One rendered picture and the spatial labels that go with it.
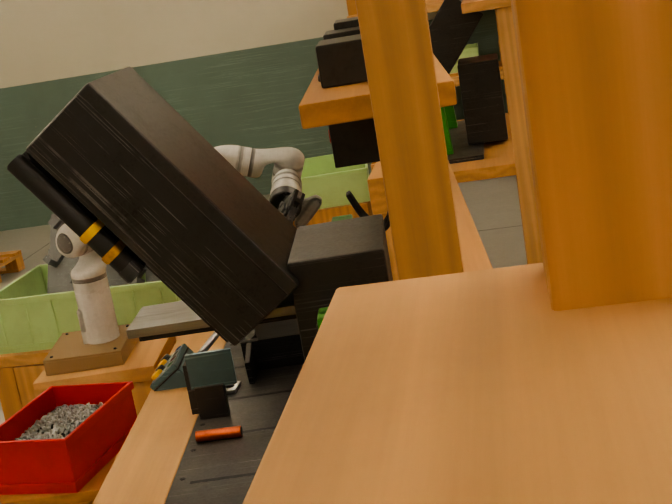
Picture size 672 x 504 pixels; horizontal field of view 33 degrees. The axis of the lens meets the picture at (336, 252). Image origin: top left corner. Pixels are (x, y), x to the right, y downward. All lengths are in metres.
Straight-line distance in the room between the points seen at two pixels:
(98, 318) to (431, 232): 1.63
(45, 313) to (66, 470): 1.13
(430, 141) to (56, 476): 1.22
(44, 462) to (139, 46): 7.64
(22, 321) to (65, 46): 6.70
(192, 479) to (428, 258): 0.74
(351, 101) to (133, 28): 8.08
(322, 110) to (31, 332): 1.87
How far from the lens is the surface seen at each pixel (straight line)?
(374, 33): 1.49
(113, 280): 3.57
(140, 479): 2.13
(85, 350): 3.02
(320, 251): 2.09
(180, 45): 9.74
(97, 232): 2.06
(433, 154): 1.51
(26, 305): 3.47
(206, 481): 2.06
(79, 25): 9.99
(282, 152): 2.68
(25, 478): 2.45
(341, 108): 1.80
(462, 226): 1.96
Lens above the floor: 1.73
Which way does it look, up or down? 14 degrees down
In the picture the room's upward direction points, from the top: 10 degrees counter-clockwise
